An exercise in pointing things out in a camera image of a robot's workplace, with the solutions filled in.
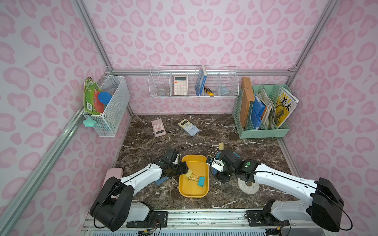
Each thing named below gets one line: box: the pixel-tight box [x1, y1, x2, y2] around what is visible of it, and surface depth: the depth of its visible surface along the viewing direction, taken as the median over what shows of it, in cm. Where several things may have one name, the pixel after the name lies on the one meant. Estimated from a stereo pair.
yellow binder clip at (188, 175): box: [185, 168, 197, 182], surface depth 89 cm
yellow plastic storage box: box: [178, 154, 210, 199], surface depth 86 cm
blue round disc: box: [97, 91, 113, 106], surface depth 77 cm
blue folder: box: [251, 95, 266, 131], surface depth 99 cm
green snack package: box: [83, 76, 105, 115], surface depth 72 cm
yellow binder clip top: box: [219, 142, 225, 151], surface depth 102 cm
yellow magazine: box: [274, 85, 299, 128], surface depth 100 cm
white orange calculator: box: [173, 75, 188, 96], surface depth 96 cm
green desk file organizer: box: [231, 84, 296, 140], surface depth 102 cm
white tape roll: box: [237, 177, 260, 195], surface depth 84 cm
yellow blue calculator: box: [178, 118, 200, 137], surface depth 112 cm
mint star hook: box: [82, 115, 97, 128], surface depth 64 cm
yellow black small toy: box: [204, 86, 215, 98], surface depth 94 cm
